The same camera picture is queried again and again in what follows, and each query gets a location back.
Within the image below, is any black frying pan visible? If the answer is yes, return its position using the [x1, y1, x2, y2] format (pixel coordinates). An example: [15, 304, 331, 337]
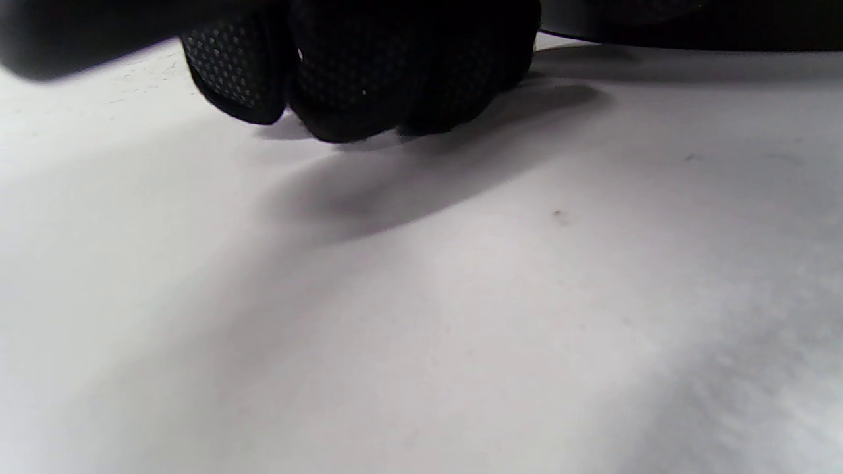
[539, 0, 843, 52]

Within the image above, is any person's left hand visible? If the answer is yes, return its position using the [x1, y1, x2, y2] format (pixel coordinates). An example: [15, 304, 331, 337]
[179, 0, 542, 144]

